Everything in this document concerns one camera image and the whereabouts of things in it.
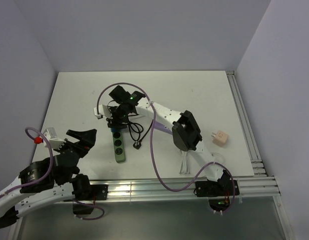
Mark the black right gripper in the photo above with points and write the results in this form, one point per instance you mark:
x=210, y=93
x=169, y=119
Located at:
x=114, y=122

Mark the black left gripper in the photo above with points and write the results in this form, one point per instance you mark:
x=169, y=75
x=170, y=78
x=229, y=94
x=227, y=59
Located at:
x=87, y=140

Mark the green power strip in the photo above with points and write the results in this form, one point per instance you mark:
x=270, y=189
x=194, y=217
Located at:
x=118, y=147

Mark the pink cube socket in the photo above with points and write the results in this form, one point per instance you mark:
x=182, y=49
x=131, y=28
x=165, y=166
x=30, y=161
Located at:
x=219, y=138

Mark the blue cube socket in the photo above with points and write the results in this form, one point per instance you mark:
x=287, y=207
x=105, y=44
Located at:
x=114, y=130

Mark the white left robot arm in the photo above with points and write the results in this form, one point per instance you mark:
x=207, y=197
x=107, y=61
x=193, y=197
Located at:
x=54, y=179

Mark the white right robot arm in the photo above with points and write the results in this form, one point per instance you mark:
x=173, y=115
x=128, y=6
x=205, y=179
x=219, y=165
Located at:
x=186, y=133

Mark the purple power strip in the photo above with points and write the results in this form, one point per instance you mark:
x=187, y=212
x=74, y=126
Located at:
x=160, y=127

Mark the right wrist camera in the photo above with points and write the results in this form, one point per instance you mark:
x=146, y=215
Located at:
x=102, y=111

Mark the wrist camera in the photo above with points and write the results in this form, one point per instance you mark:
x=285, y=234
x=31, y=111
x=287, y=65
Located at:
x=51, y=136
x=102, y=111

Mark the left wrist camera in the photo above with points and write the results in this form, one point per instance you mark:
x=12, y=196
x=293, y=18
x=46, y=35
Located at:
x=51, y=136

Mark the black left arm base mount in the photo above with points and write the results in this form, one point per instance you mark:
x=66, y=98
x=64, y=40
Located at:
x=84, y=205

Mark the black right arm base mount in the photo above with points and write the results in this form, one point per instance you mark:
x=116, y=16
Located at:
x=220, y=196

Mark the aluminium table frame rail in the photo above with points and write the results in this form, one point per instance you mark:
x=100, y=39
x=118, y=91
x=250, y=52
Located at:
x=75, y=94

